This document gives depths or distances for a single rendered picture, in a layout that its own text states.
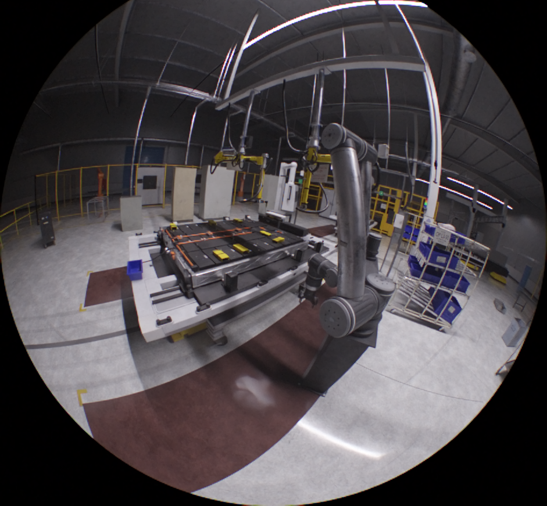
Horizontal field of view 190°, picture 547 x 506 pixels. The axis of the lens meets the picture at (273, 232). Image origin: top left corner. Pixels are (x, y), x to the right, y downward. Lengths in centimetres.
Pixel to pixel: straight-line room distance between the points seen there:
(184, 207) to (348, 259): 578
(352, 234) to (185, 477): 199
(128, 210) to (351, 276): 553
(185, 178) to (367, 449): 697
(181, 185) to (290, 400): 598
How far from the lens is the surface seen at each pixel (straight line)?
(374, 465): 201
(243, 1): 965
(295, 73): 257
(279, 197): 613
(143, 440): 182
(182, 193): 602
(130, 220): 566
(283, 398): 174
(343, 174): 77
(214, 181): 637
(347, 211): 72
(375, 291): 93
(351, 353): 123
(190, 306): 118
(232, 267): 135
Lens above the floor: 165
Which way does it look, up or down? 17 degrees down
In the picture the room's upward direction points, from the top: 9 degrees clockwise
